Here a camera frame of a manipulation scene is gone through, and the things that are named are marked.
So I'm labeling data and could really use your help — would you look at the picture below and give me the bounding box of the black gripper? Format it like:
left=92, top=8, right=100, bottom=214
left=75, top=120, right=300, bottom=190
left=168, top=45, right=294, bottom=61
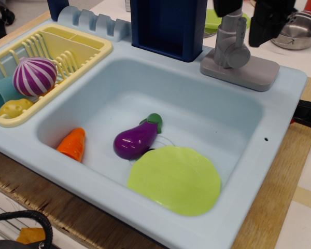
left=213, top=0, right=296, bottom=47

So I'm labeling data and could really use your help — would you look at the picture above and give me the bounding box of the grey toy faucet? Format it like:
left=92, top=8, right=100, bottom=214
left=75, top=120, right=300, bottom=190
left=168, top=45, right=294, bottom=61
left=200, top=8, right=280, bottom=91

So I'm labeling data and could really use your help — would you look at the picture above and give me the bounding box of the green cutting board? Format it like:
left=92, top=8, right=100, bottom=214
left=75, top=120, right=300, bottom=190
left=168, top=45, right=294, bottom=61
left=203, top=8, right=251, bottom=30

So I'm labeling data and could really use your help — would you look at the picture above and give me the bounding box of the stainless steel pot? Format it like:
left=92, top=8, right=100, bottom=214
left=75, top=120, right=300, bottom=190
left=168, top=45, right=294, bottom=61
left=271, top=11, right=311, bottom=50

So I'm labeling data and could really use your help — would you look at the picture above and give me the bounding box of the dark blue box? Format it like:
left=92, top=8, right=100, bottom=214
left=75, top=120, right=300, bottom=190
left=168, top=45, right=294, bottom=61
left=130, top=0, right=207, bottom=62

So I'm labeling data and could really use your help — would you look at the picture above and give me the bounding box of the black clamp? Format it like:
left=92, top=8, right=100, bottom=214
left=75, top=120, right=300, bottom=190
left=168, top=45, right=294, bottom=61
left=290, top=100, right=311, bottom=128

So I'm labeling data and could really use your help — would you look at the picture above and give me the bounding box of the light blue toy sink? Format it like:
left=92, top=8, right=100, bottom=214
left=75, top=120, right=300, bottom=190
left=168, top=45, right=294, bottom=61
left=0, top=5, right=308, bottom=249

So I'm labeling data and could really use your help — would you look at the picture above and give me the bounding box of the purple toy eggplant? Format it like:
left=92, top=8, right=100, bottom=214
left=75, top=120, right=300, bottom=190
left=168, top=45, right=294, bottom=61
left=113, top=113, right=163, bottom=160

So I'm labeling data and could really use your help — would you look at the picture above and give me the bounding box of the lime green plate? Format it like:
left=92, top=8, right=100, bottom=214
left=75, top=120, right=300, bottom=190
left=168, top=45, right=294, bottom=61
left=127, top=146, right=221, bottom=216

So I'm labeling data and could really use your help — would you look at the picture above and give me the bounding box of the orange toy carrot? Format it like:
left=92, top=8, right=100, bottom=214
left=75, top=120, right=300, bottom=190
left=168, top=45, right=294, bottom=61
left=56, top=128, right=86, bottom=162

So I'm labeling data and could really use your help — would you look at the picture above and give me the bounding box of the purple striped toy onion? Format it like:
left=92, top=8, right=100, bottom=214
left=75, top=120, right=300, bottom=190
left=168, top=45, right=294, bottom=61
left=12, top=57, right=57, bottom=96

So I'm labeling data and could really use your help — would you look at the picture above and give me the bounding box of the yellow dish rack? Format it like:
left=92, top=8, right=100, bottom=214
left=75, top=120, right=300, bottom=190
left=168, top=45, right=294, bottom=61
left=0, top=24, right=113, bottom=127

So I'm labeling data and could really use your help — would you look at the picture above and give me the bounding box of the yellow toy potato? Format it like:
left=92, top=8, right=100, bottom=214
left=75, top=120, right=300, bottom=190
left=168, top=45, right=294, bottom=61
left=0, top=99, right=34, bottom=118

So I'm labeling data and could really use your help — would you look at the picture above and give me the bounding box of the teal plastic cup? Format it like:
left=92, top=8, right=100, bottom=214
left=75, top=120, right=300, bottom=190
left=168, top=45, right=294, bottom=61
left=0, top=76, right=24, bottom=108

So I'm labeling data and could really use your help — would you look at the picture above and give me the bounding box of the orange tape piece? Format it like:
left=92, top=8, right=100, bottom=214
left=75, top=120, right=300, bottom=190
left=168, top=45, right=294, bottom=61
left=16, top=228, right=46, bottom=245

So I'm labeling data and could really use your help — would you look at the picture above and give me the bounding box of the black braided cable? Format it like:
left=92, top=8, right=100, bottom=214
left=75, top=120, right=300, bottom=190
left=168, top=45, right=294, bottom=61
left=0, top=210, right=53, bottom=249

